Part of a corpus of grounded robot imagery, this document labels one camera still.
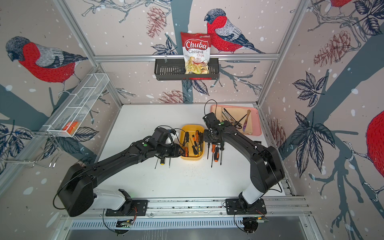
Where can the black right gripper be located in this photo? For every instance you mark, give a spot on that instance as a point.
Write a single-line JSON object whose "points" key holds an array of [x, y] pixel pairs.
{"points": [[205, 136]]}

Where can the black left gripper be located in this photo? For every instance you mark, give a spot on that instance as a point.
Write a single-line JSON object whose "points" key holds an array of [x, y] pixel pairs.
{"points": [[177, 151]]}

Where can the orange black large screwdriver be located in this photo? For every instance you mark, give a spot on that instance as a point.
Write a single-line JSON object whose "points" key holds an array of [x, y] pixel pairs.
{"points": [[213, 154]]}

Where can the small orange black screwdriver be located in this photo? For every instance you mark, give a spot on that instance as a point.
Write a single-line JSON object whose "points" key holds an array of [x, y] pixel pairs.
{"points": [[216, 154]]}

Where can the yellow storage box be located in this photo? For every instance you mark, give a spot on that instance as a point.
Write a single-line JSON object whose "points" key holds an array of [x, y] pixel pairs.
{"points": [[192, 142]]}

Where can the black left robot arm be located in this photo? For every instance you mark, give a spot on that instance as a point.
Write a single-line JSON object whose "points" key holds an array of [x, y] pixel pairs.
{"points": [[77, 191]]}

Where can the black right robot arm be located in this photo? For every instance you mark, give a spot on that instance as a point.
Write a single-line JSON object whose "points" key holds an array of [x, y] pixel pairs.
{"points": [[266, 167]]}

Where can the orange box in shelf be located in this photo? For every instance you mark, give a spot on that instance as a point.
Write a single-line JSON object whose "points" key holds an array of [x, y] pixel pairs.
{"points": [[71, 127]]}

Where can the beige tray liner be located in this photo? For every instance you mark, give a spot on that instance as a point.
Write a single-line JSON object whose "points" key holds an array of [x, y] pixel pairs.
{"points": [[236, 117]]}

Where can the pink tray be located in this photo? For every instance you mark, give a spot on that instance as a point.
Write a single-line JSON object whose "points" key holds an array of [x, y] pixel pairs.
{"points": [[257, 130]]}

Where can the Chuba cassava chips bag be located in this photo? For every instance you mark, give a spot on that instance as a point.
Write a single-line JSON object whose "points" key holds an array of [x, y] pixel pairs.
{"points": [[196, 51]]}

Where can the wooden handled knife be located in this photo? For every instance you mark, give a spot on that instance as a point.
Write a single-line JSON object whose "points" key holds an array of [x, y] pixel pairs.
{"points": [[246, 120]]}

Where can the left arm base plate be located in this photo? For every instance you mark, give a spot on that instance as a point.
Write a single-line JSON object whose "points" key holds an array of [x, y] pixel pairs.
{"points": [[131, 208]]}

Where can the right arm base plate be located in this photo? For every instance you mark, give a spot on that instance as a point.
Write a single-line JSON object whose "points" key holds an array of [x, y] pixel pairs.
{"points": [[237, 206]]}

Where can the white wire wall shelf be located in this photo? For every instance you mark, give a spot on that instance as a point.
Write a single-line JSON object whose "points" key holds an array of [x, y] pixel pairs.
{"points": [[80, 103]]}

